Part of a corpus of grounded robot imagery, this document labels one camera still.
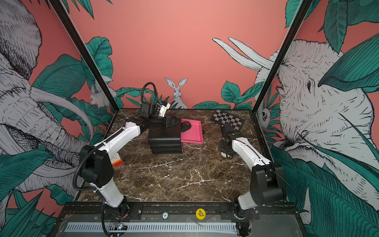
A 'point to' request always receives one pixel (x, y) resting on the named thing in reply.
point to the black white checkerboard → (222, 117)
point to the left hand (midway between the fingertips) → (177, 119)
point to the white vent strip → (153, 227)
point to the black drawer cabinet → (165, 140)
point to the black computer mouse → (185, 126)
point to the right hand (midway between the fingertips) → (224, 146)
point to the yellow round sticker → (200, 214)
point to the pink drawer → (194, 135)
